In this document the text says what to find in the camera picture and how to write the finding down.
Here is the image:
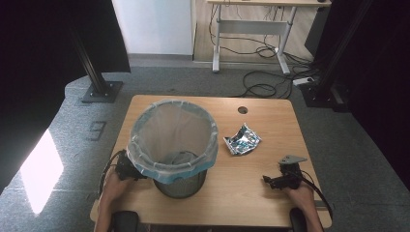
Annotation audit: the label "silver snack wrapper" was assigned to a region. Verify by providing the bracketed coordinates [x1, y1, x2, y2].
[222, 122, 263, 157]

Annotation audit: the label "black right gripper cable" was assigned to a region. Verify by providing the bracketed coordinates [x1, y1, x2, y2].
[298, 170, 335, 220]

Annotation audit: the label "black metal stand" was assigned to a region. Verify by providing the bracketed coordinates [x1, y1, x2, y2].
[299, 0, 375, 109]

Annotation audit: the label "white power strip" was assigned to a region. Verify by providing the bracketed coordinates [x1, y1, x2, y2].
[292, 76, 315, 87]

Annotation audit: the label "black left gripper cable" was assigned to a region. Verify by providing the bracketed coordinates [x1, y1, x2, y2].
[98, 149, 127, 196]

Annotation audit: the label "person's right hand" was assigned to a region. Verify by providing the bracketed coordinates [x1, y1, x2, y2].
[282, 183, 316, 211]

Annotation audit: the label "black mesh trash bin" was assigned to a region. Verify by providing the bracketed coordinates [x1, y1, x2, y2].
[153, 150, 208, 199]

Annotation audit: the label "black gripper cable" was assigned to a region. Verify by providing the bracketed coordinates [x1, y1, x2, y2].
[98, 149, 127, 196]
[298, 170, 335, 220]

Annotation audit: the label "black stand base left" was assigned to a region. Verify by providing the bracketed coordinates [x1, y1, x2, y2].
[69, 28, 125, 104]

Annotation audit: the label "black chair armrest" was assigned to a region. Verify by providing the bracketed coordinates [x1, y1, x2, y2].
[111, 210, 140, 232]
[288, 207, 308, 232]

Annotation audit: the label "white desk frame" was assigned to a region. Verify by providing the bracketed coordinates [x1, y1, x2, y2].
[206, 0, 333, 75]

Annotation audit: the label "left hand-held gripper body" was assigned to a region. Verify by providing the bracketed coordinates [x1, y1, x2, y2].
[114, 149, 148, 182]

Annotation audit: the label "person's left hand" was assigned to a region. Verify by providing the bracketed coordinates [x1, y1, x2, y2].
[101, 171, 137, 208]

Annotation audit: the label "blue-white plastic bin liner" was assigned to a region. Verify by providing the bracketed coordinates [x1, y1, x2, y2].
[126, 99, 220, 186]

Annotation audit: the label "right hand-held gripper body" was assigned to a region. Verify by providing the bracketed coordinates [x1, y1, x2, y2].
[278, 155, 308, 190]

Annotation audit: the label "black curtain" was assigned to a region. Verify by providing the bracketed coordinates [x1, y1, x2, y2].
[0, 0, 132, 195]
[313, 0, 410, 191]

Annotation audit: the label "black floor cables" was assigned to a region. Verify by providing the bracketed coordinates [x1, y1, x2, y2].
[208, 3, 322, 100]

